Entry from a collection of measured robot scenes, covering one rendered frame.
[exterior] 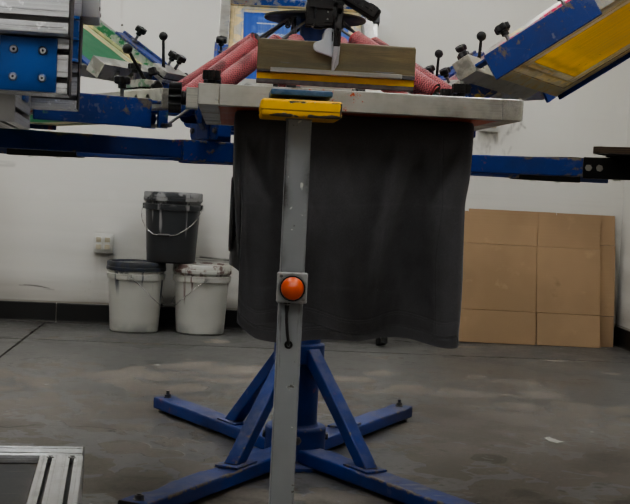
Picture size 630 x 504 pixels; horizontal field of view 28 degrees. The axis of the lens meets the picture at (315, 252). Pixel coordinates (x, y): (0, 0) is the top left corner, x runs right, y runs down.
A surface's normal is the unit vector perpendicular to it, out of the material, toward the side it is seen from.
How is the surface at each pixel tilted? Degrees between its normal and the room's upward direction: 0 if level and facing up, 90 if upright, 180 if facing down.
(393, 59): 90
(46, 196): 90
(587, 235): 83
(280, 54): 90
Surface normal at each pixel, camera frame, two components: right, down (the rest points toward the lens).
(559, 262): 0.07, -0.15
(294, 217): 0.07, 0.06
